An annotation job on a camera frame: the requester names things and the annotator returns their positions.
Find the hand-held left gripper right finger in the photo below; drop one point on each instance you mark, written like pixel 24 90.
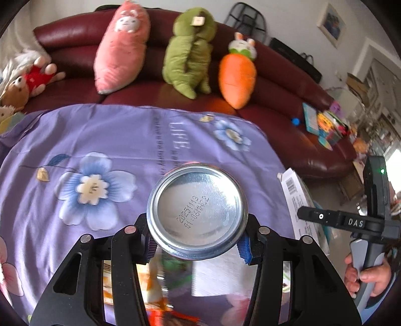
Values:
pixel 246 250

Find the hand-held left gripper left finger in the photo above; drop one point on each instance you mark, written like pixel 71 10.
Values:
pixel 141 243

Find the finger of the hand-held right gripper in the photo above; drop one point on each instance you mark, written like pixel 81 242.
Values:
pixel 332 218

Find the white cardboard box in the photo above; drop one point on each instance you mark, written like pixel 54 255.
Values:
pixel 296 194

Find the orange white snack packet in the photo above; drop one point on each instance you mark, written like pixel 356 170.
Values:
pixel 155 291

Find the aluminium drink can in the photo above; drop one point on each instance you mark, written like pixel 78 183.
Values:
pixel 195 210

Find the person's right hand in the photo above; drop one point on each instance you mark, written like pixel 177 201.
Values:
pixel 372 275

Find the colourful picture book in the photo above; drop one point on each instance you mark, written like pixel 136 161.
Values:
pixel 332 130

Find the teal picture book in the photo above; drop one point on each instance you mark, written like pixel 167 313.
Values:
pixel 310 117

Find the small blue ball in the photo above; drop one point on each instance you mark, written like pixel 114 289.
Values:
pixel 295 121

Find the brown cardboard box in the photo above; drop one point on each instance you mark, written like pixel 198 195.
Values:
pixel 357 84

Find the purple floral tablecloth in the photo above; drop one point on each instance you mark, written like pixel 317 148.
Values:
pixel 125 134

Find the dark red leather sofa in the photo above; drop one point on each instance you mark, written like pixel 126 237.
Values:
pixel 282 94

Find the black bag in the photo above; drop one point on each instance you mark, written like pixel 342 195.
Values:
pixel 294 58

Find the orange carrot plush toy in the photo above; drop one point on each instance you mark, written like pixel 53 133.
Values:
pixel 238 78

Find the cream plush toy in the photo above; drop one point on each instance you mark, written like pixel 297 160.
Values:
pixel 9 117

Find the green plush toy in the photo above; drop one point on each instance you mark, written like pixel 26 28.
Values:
pixel 188 56

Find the pink plush toy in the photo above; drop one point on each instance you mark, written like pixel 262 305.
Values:
pixel 120 50

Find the brown teddy bear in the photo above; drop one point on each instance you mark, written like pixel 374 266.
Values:
pixel 22 86

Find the framed wall picture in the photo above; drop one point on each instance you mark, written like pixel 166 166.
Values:
pixel 332 23

